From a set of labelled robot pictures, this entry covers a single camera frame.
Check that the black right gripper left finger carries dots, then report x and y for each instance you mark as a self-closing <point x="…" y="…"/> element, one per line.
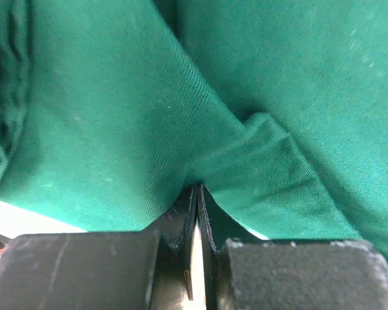
<point x="176" y="228"/>

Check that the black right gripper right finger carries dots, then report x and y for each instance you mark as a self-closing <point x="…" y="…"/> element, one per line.
<point x="216" y="226"/>

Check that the dark green surgical cloth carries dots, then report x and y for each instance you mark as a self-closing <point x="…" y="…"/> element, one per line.
<point x="108" y="109"/>

